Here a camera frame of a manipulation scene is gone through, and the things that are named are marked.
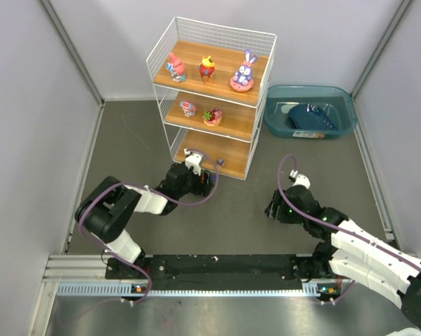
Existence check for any dark blue pouch in bin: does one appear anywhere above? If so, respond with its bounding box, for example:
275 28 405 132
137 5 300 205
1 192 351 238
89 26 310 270
287 104 338 131

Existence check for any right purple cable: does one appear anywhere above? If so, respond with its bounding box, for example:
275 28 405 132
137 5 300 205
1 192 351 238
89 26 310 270
277 153 421 305

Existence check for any navy bird toy red hat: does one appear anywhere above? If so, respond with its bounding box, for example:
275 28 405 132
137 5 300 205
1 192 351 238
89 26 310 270
201 170 217 185

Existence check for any pink toy with goggles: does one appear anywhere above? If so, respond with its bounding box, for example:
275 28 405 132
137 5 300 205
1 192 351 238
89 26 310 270
180 100 197 118

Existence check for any white wire wooden shelf rack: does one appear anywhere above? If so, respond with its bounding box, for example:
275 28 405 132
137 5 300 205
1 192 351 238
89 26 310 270
146 17 277 179

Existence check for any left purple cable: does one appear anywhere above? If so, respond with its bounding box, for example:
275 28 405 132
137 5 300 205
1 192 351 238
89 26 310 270
77 148 220 305

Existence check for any pink bear donut toy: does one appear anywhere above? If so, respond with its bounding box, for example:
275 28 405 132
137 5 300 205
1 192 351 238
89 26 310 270
203 108 222 127

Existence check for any purple bunny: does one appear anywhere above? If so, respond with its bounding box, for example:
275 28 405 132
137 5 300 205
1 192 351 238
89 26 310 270
229 49 258 92

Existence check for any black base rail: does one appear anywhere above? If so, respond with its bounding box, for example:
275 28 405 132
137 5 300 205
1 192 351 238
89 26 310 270
105 253 337 291

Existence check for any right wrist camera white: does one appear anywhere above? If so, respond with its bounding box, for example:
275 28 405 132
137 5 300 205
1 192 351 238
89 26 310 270
288 169 311 189

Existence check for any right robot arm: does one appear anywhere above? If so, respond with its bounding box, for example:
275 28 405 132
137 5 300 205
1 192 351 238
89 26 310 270
264 185 421 329

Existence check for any teal plastic bin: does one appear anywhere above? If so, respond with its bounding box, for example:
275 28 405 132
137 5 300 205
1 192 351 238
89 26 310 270
264 85 357 139

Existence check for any yellow bear ice cream cone toy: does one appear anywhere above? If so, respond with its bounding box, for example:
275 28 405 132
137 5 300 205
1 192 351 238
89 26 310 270
199 55 215 83

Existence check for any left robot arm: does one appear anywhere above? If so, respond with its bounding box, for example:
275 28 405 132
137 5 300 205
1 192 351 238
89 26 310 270
74 163 217 265

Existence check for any pink rabbit toy blue bow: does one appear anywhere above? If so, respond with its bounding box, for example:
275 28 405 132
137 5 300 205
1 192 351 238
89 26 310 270
166 52 186 83

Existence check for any purple cable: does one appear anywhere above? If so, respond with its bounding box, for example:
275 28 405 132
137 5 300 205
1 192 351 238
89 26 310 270
277 153 421 305
77 148 220 305

